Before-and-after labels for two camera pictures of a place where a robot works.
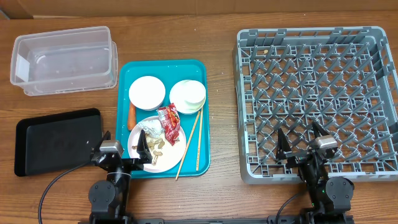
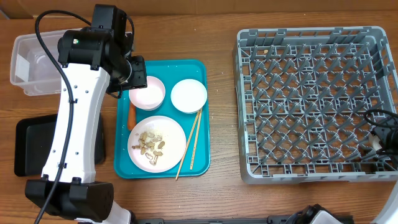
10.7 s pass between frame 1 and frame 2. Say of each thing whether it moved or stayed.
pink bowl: stayed
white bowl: stayed
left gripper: moved
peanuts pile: stayed
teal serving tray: stayed
